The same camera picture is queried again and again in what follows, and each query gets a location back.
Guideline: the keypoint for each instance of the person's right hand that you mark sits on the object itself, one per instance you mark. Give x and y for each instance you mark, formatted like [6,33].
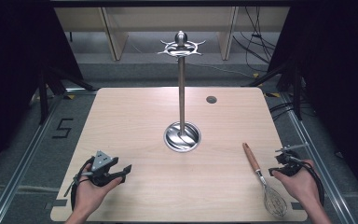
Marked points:
[298,186]

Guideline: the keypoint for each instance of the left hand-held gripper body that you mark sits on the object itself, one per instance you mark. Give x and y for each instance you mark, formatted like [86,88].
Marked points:
[101,161]

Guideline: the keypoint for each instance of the person's left hand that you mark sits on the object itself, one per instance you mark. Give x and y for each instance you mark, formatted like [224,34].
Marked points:
[90,194]

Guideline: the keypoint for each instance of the aluminium floor rail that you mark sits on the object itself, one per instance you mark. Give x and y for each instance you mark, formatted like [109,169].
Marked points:
[28,158]
[317,155]

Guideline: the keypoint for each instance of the black metal stand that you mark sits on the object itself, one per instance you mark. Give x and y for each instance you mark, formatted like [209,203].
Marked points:
[43,93]
[296,93]

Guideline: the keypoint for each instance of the metal utensil stand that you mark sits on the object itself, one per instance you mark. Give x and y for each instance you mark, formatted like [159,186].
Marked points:
[181,93]

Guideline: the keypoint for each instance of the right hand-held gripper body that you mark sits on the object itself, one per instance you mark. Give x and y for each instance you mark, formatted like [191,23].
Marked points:
[289,161]

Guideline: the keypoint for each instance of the light wooden shelf unit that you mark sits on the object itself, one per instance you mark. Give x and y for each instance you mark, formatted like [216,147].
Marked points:
[115,37]

